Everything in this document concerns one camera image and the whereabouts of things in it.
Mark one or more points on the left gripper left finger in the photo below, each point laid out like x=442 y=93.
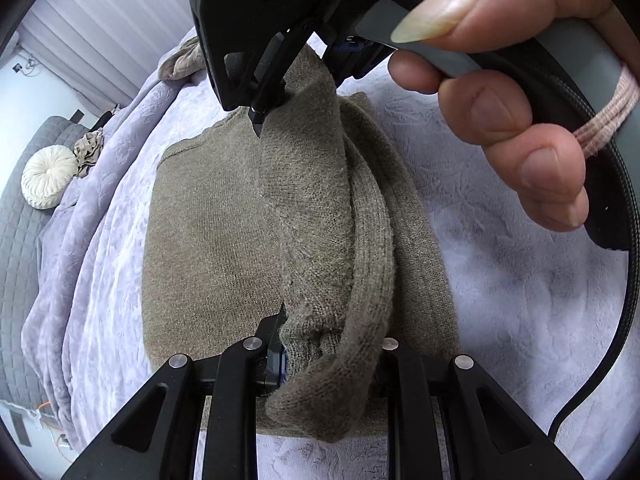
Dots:
x=192 y=415

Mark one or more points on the person's right hand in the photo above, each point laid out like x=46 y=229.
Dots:
x=543 y=164

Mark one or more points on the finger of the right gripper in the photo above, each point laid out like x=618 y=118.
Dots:
x=278 y=57

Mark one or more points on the round cream pleated cushion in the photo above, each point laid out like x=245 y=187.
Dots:
x=46 y=176

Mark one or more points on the olive brown knit sweater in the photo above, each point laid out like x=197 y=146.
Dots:
x=315 y=215

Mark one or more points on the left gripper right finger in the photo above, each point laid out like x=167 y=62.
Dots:
x=453 y=420

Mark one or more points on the small beige crumpled cloth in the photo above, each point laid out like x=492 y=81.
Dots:
x=87 y=151

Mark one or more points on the white pleated curtain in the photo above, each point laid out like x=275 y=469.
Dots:
x=104 y=49

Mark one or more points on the pink elastic band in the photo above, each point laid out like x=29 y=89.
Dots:
x=595 y=134

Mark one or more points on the grey-brown striped garment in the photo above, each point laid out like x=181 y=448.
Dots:
x=182 y=64

